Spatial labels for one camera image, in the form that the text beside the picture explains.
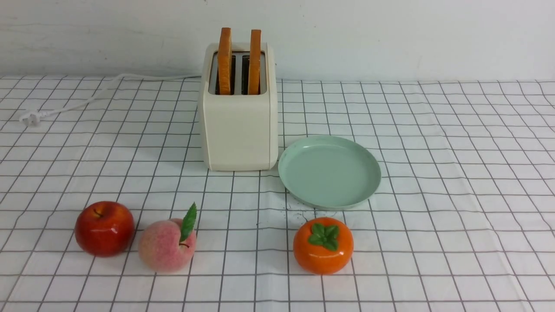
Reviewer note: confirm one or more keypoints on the toasted bread slice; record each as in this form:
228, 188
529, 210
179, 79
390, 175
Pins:
224, 59
254, 66

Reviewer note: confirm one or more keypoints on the cream two-slot toaster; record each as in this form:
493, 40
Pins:
239, 132

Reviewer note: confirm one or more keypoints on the mint green plate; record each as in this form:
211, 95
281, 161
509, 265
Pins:
329, 172

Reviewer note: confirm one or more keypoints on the orange persimmon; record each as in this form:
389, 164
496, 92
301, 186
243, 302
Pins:
323, 246

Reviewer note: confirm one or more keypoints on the pink peach with leaf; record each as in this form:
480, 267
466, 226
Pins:
168, 246

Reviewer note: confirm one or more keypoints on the red apple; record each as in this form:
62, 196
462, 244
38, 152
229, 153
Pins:
104, 228

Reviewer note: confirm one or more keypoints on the checkered white tablecloth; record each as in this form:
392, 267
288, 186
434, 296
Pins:
463, 220

